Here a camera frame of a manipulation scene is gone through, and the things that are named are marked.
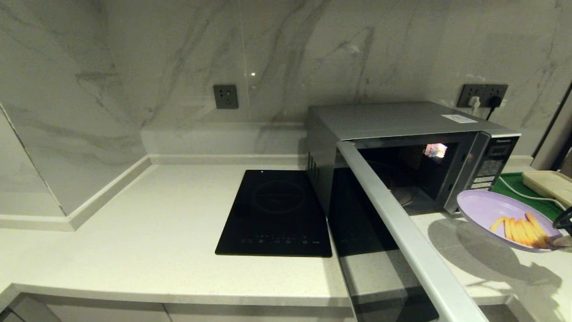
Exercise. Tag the black induction cooktop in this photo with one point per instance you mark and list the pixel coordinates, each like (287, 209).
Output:
(268, 214)

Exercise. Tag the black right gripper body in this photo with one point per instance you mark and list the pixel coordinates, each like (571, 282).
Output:
(565, 220)

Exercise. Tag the grey single wall socket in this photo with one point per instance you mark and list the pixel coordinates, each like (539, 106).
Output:
(225, 96)

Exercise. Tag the white sheet of paper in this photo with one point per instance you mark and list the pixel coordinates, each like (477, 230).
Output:
(459, 118)

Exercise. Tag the green plastic tray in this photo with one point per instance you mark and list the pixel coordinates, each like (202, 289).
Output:
(514, 184)

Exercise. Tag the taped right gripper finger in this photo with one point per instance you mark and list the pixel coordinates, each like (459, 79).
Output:
(564, 242)

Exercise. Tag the dark door frame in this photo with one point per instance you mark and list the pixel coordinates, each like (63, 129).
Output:
(566, 150)

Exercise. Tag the yellow french fries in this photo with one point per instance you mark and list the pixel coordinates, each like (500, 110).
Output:
(523, 230)

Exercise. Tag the angled cabinet corner panel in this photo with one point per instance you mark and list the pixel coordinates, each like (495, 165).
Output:
(27, 313)

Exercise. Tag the black power plug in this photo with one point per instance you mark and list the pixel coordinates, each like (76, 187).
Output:
(494, 101)

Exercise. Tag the white power plug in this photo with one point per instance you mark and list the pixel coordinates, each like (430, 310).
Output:
(474, 103)

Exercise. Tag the grey double wall socket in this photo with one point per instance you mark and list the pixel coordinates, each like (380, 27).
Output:
(465, 90)

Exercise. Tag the microwave door with dark glass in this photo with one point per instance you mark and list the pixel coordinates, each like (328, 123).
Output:
(393, 232)

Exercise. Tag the purple plate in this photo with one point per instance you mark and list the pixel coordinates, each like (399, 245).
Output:
(487, 208)

